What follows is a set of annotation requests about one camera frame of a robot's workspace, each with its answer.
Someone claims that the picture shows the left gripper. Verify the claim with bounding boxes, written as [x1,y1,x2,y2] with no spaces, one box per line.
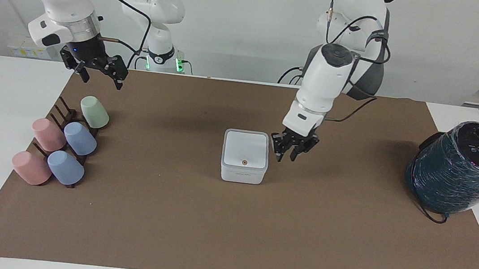
[268,127,321,167]

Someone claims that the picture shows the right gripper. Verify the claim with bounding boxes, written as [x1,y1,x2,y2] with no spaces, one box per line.
[56,30,133,92]

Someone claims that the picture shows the white square trash can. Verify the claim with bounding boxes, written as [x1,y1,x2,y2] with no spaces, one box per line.
[219,127,272,186]

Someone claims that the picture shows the green plastic cup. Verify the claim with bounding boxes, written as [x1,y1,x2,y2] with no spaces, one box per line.
[78,95,112,130]

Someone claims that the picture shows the dark wooden cup rack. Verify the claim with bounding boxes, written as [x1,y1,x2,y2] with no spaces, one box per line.
[28,94,102,191]

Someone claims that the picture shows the blue plastic cup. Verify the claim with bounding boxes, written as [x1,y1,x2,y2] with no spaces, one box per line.
[45,149,86,187]
[61,121,100,158]

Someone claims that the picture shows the pink plastic cup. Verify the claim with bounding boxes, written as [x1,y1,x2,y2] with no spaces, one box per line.
[9,149,54,187]
[30,117,69,154]

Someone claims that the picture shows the dark teal cylindrical appliance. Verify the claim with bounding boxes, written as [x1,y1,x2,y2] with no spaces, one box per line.
[401,115,479,219]

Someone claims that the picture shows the black cable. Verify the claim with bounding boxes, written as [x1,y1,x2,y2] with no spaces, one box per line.
[277,64,305,87]
[70,0,155,70]
[323,0,398,65]
[326,91,378,127]
[406,171,454,225]

